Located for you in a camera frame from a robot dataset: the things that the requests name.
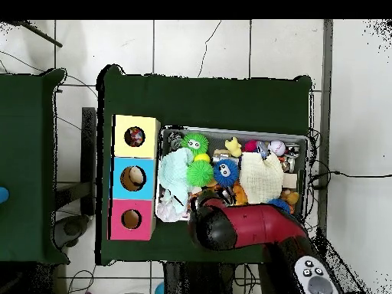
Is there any wooden box with three holes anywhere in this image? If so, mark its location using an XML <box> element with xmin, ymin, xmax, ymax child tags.
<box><xmin>108</xmin><ymin>114</ymin><xmax>162</xmax><ymax>241</ymax></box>

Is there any blue spiky googly-eyed ball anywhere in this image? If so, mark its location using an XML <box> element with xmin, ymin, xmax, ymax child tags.
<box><xmin>266</xmin><ymin>198</ymin><xmax>291</xmax><ymax>214</ymax></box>
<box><xmin>213</xmin><ymin>158</ymin><xmax>240</xmax><ymax>188</ymax></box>

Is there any colourful patterned cloth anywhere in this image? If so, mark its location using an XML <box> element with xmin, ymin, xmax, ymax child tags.
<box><xmin>124</xmin><ymin>126</ymin><xmax>145</xmax><ymax>147</ymax></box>

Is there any dark rod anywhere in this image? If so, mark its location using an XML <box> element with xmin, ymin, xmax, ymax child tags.
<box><xmin>8</xmin><ymin>19</ymin><xmax>64</xmax><ymax>48</ymax></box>

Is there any grey stand foot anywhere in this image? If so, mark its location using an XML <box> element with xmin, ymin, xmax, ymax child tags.
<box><xmin>53</xmin><ymin>214</ymin><xmax>90</xmax><ymax>249</ymax></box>

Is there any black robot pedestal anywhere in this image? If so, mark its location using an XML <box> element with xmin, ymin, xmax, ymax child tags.
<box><xmin>163</xmin><ymin>261</ymin><xmax>237</xmax><ymax>294</ymax></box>

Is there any cream knitted cloth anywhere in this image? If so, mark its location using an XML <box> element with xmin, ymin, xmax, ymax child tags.
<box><xmin>238</xmin><ymin>152</ymin><xmax>285</xmax><ymax>205</ymax></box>

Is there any black power cable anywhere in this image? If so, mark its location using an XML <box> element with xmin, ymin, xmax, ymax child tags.
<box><xmin>312</xmin><ymin>170</ymin><xmax>392</xmax><ymax>180</ymax></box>

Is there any mint knitted cloth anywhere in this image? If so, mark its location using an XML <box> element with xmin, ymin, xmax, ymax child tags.
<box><xmin>157</xmin><ymin>148</ymin><xmax>195</xmax><ymax>215</ymax></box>

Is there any white crumpled paper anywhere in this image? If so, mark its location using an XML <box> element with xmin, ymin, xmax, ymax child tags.
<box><xmin>155</xmin><ymin>198</ymin><xmax>189</xmax><ymax>223</ymax></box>

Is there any dark green table cloth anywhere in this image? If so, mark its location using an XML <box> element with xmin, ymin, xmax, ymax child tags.
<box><xmin>96</xmin><ymin>64</ymin><xmax>313</xmax><ymax>266</ymax></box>
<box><xmin>0</xmin><ymin>68</ymin><xmax>70</xmax><ymax>264</ymax></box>

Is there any white baseball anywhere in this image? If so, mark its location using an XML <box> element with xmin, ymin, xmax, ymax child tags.
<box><xmin>266</xmin><ymin>139</ymin><xmax>286</xmax><ymax>157</ymax></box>

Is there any shallow grey mesh bin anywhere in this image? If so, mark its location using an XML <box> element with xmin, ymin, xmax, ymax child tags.
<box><xmin>155</xmin><ymin>125</ymin><xmax>309</xmax><ymax>229</ymax></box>

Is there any green spiky googly-eyed ball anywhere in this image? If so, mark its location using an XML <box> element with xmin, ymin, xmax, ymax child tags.
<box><xmin>181</xmin><ymin>132</ymin><xmax>210</xmax><ymax>155</ymax></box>

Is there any yellow foam toy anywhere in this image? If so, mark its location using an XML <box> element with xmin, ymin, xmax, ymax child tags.
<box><xmin>224</xmin><ymin>136</ymin><xmax>243</xmax><ymax>158</ymax></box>

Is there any black upright panel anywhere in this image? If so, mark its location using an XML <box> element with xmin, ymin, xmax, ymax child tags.
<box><xmin>80</xmin><ymin>106</ymin><xmax>97</xmax><ymax>215</ymax></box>

